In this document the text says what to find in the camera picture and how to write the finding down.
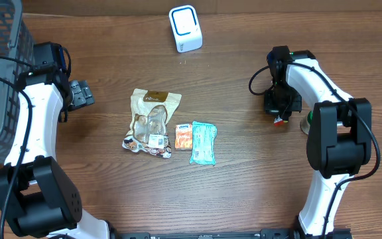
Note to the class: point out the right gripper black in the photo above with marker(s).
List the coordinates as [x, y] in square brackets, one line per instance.
[274, 107]

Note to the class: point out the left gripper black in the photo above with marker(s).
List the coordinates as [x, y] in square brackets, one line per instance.
[81, 93]

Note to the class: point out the red candy stick packet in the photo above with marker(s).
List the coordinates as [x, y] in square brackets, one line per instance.
[278, 121]

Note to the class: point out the green lid jar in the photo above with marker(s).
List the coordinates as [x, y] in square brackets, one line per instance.
[306, 122]

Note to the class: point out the beige snack bag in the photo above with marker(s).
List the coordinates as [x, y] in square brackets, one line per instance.
[151, 111]

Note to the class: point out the teal tissue packet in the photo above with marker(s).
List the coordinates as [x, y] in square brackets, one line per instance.
[203, 139]

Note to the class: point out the orange snack packet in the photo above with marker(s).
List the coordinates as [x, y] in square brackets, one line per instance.
[183, 136]

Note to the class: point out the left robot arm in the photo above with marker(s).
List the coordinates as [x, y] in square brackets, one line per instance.
[37, 198]

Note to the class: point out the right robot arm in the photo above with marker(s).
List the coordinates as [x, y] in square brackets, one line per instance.
[339, 136]

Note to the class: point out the white barcode scanner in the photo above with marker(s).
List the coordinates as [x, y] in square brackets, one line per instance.
[185, 28]

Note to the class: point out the grey plastic mesh basket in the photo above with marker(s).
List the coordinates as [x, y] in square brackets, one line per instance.
[15, 42]

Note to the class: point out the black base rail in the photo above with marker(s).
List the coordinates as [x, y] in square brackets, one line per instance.
[276, 233]

